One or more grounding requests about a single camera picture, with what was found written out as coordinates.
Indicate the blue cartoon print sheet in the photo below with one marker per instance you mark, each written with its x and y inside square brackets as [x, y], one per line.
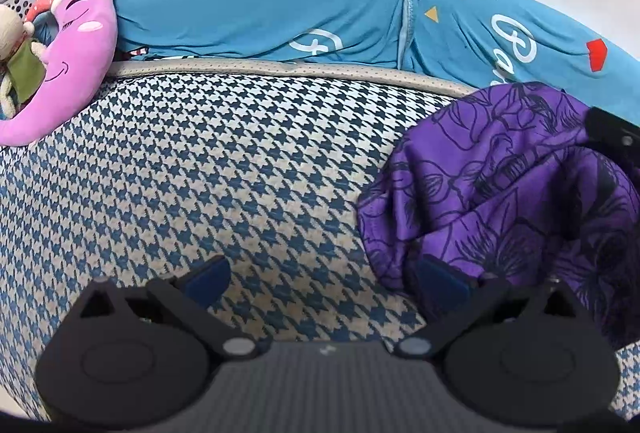
[473, 42]

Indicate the purple floral garment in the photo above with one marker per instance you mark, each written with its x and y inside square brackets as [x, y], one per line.
[505, 182]

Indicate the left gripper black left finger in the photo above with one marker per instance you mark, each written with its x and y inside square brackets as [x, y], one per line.
[187, 299]

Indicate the beige bunny plush toy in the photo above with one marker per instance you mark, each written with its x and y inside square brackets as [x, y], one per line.
[22, 70]

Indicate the pink moon plush pillow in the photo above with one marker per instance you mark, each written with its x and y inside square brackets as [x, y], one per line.
[80, 36]

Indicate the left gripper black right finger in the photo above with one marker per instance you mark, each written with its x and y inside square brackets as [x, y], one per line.
[450, 301]

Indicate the blue houndstooth mattress cover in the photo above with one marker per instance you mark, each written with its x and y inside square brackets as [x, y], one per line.
[171, 167]

